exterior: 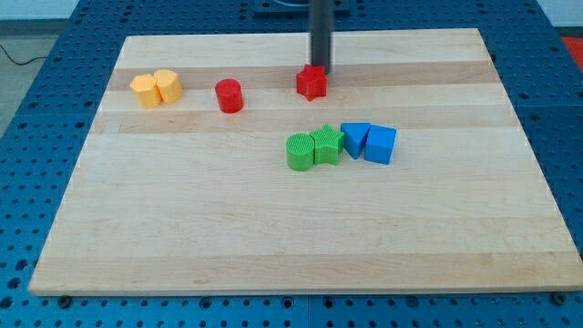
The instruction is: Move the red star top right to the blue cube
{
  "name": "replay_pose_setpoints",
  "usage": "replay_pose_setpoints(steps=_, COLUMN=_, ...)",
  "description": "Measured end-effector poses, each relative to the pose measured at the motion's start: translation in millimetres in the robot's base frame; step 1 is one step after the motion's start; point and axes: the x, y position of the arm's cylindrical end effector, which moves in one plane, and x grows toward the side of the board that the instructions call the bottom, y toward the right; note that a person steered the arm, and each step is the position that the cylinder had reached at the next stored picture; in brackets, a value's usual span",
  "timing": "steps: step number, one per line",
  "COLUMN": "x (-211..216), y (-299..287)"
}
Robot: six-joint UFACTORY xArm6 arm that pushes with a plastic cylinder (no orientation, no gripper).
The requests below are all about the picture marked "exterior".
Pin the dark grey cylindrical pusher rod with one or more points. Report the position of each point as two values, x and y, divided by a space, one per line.
321 27

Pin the blue cube block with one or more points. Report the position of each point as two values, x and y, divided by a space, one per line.
380 144

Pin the green cylinder block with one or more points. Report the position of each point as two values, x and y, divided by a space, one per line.
300 151

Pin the red cylinder block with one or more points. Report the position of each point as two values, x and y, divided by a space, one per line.
229 95

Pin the yellow hexagon block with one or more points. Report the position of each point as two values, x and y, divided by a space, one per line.
145 90

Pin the green star block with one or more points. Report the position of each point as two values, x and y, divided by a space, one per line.
328 145

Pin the yellow rounded block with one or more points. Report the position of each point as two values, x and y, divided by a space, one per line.
169 85

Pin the blue triangle block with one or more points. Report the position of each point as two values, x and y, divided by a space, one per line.
355 136

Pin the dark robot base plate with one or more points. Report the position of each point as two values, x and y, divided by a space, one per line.
294 7

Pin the light wooden board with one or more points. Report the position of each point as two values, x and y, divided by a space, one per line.
183 199

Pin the red star block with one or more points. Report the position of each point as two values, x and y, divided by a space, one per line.
312 82

